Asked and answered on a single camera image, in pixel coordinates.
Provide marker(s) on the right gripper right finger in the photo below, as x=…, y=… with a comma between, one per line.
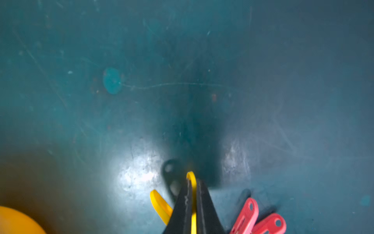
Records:
x=207, y=219

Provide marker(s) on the yellow clothespin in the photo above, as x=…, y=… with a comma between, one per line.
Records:
x=165, y=211

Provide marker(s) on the yellow plastic storage box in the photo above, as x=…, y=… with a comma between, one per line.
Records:
x=15, y=222

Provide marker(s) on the red clothespin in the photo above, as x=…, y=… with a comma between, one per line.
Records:
x=247, y=221

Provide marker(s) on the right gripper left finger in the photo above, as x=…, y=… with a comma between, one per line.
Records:
x=180, y=221

